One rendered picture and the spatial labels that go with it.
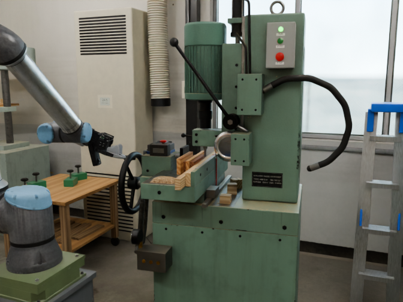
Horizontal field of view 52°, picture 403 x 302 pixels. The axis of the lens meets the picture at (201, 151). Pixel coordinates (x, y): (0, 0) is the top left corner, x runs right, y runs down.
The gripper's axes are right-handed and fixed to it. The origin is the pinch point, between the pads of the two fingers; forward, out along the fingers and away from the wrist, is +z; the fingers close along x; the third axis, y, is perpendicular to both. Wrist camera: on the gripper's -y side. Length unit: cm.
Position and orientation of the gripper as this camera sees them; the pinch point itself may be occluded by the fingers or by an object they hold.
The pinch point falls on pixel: (122, 158)
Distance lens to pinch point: 194.5
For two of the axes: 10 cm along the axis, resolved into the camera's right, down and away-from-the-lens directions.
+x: 2.6, -1.7, 9.5
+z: 9.1, 3.7, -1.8
